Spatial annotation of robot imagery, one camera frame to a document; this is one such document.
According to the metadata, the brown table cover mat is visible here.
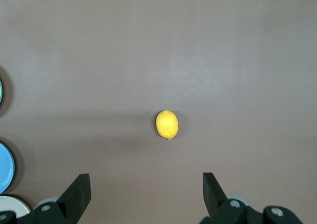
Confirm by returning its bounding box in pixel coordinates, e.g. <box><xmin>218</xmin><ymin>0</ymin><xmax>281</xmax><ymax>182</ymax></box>
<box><xmin>0</xmin><ymin>0</ymin><xmax>317</xmax><ymax>224</ymax></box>

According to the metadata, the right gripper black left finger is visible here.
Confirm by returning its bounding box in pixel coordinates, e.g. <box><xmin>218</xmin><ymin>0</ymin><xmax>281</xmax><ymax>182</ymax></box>
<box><xmin>0</xmin><ymin>173</ymin><xmax>92</xmax><ymax>224</ymax></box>

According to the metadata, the pale beige round plate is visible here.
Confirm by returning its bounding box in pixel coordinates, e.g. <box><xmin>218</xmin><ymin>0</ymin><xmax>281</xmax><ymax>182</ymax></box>
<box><xmin>0</xmin><ymin>195</ymin><xmax>32</xmax><ymax>221</ymax></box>

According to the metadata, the yellow lemon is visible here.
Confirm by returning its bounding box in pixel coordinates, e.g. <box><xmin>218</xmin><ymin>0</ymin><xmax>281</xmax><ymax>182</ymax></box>
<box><xmin>155</xmin><ymin>110</ymin><xmax>179</xmax><ymax>140</ymax></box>

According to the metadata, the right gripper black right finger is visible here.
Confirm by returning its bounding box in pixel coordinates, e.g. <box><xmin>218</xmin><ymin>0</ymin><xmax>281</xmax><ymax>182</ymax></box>
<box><xmin>199</xmin><ymin>172</ymin><xmax>304</xmax><ymax>224</ymax></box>

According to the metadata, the blue round plate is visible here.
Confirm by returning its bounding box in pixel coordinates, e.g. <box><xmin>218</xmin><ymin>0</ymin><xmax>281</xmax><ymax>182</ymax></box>
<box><xmin>0</xmin><ymin>141</ymin><xmax>16</xmax><ymax>195</ymax></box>

